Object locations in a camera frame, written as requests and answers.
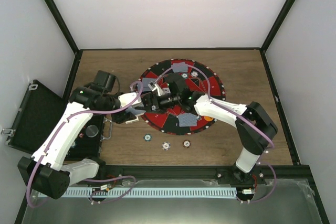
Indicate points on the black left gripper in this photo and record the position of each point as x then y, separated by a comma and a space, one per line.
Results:
122, 117

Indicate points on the red 100 chip stack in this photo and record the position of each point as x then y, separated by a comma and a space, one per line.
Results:
186, 144

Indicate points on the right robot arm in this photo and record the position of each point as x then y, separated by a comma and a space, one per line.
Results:
255, 128

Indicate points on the green blue 50 chip stack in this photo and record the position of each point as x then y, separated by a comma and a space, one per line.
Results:
147, 137

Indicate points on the orange blue 10 chip stack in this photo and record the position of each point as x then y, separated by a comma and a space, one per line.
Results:
166, 146

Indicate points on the dealt card bottom seat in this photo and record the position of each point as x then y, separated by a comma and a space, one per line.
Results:
187, 120

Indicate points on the round red black poker mat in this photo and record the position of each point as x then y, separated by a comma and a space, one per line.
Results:
207, 80

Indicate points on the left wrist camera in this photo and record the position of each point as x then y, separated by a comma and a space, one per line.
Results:
104, 81

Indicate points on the dealt card top seat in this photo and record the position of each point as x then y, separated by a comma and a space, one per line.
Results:
184, 70

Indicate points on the black poker set case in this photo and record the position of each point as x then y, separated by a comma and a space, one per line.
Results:
39, 113

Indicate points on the white card box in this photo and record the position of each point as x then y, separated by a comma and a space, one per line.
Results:
132, 120

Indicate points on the dealt card seat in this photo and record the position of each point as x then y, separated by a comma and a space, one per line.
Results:
187, 120
184, 70
146, 82

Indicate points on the orange dealer button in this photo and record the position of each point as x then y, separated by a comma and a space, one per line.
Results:
207, 118

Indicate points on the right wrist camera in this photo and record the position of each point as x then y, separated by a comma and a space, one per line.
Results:
177, 84

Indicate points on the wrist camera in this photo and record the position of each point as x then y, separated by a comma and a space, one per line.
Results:
177, 84
104, 81

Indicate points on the blue backed card deck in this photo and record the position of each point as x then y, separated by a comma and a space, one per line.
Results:
135, 112

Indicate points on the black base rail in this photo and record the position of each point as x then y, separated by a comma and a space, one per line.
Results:
223, 174

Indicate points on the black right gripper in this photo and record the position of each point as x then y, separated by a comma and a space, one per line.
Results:
150, 97

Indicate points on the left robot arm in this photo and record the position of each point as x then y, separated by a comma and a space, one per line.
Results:
45, 171

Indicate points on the round grey metal disc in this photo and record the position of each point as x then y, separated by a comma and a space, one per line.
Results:
91, 131

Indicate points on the black enclosure frame post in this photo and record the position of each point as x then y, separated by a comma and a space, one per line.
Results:
62, 25

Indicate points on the light blue slotted cable duct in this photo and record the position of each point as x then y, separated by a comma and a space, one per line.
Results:
142, 192

